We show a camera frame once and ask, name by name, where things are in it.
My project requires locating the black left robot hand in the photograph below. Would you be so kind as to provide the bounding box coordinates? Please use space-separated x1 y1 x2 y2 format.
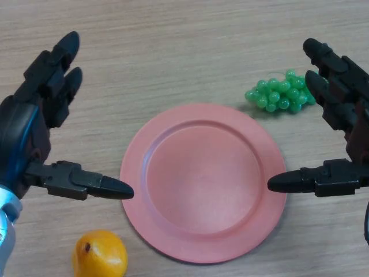
0 31 135 202

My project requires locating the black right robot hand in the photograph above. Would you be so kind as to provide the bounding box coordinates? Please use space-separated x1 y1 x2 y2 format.
267 38 369 199

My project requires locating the green grapes bunch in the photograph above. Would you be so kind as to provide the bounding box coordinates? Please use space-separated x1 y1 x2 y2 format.
244 68 329 114

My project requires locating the pink round plate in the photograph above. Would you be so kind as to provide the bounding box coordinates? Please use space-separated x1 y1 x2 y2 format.
119 103 288 265

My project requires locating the yellow orange pear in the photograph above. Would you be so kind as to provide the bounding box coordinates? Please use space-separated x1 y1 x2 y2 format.
71 229 129 277

